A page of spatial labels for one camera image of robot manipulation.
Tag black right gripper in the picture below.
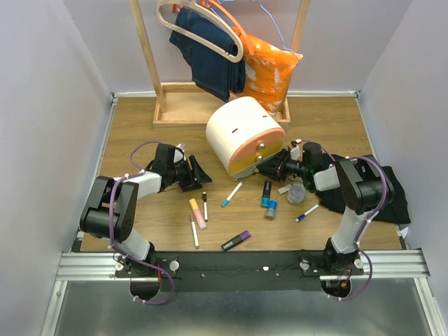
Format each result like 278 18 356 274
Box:
256 148 308 182

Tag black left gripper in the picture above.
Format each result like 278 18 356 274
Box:
167 154 212 191

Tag white eraser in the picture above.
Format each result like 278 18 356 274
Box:
278 184 291 195

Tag clear jar of paper clips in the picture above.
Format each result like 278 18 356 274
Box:
286 182 307 205

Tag white rounded drawer organizer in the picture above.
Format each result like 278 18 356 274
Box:
206 97 285 179

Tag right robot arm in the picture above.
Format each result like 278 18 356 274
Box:
255 141 395 274

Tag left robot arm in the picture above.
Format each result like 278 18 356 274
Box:
79 141 212 277

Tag white marker black cap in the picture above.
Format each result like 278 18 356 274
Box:
202 191 208 222

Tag black highlighter blue cap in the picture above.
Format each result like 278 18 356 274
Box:
261 181 272 208

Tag white marker light blue cap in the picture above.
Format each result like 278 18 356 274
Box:
221 181 243 208

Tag pink highlighter orange cap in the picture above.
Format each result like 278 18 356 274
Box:
188 198 207 230

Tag white marker dark blue cap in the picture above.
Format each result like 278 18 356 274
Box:
295 204 320 223

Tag white marker brown cap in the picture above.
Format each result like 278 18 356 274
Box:
190 214 200 249

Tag wooden clothes rack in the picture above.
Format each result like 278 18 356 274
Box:
129 0 311 132

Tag black highlighter purple cap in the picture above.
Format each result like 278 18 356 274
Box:
221 230 251 252

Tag orange white garment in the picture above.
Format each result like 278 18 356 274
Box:
233 27 303 116

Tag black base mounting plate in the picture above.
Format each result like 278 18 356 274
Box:
115 250 365 293

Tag dark blue jeans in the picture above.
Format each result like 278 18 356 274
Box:
169 8 245 102

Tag beige clothes hanger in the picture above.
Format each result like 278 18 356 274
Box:
156 0 244 63

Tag black cloth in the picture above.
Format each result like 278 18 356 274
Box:
317 155 411 225

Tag orange clothes hanger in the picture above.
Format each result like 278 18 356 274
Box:
201 0 258 55

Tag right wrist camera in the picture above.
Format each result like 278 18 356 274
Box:
290 139 302 160

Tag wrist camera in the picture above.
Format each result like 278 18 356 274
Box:
174 143 186 163
290 139 302 160

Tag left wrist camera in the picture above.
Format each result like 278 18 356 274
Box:
174 143 186 163

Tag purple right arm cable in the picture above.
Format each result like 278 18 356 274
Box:
316 141 389 302

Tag aluminium frame rail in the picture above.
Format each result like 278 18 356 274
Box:
56 250 430 281

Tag light blue wire hanger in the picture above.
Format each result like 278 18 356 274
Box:
251 0 294 53

